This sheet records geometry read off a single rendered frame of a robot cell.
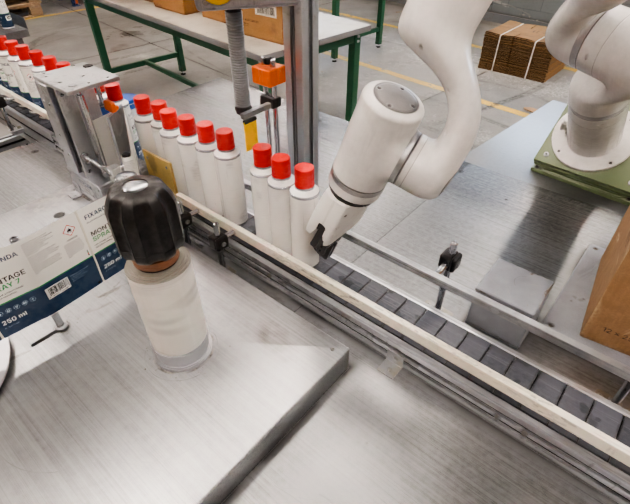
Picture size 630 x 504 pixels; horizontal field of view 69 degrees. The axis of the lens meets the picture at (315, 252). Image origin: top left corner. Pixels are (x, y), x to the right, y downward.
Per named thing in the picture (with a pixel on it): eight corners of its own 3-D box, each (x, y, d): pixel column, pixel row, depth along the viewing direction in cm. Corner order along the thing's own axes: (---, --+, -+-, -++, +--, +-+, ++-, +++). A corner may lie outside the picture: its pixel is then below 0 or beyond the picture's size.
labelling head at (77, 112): (74, 188, 107) (30, 77, 90) (123, 167, 114) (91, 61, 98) (106, 210, 100) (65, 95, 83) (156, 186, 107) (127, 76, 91)
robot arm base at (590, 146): (539, 161, 120) (536, 125, 104) (569, 98, 121) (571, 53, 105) (620, 181, 110) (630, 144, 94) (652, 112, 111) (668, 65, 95)
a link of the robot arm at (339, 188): (357, 144, 70) (351, 158, 73) (321, 166, 65) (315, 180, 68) (399, 177, 68) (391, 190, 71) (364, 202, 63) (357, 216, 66)
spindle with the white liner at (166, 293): (142, 351, 71) (78, 187, 52) (188, 318, 76) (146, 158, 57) (177, 383, 67) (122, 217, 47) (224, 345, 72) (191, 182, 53)
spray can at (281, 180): (267, 249, 90) (258, 156, 77) (287, 238, 93) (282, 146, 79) (283, 262, 87) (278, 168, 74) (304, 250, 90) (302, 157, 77)
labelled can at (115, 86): (119, 165, 115) (94, 84, 102) (137, 157, 119) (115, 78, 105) (131, 172, 113) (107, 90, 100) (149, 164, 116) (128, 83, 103)
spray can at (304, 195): (287, 264, 87) (282, 169, 73) (301, 249, 90) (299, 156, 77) (310, 273, 85) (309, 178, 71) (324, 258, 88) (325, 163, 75)
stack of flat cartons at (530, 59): (476, 67, 435) (484, 31, 414) (500, 54, 466) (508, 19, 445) (544, 83, 402) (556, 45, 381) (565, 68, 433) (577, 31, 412)
